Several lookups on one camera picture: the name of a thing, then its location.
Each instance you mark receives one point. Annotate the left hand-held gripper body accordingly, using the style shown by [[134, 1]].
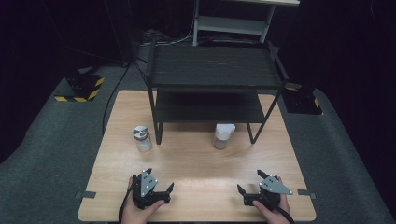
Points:
[[148, 185]]

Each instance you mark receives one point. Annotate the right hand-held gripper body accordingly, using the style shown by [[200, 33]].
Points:
[[274, 186]]

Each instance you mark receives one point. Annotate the glass jar with metal lid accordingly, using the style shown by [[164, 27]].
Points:
[[143, 140]]

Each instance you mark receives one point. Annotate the white cup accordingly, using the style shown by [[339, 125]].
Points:
[[223, 132]]

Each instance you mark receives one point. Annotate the black two-tier shelf rack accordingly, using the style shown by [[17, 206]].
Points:
[[214, 67]]

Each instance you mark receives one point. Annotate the person's right hand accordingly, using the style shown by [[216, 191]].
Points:
[[275, 216]]

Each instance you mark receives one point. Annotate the person's left hand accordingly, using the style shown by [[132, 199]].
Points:
[[135, 214]]

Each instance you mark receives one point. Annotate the grey tape strip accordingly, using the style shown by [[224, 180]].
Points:
[[85, 194], [307, 193]]

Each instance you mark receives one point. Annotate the striped black stand base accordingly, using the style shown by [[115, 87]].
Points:
[[302, 102], [82, 87]]

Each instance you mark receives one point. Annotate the black stand pole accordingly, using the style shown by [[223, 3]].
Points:
[[123, 37]]

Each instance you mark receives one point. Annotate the white shelf unit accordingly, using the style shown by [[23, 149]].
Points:
[[232, 25]]

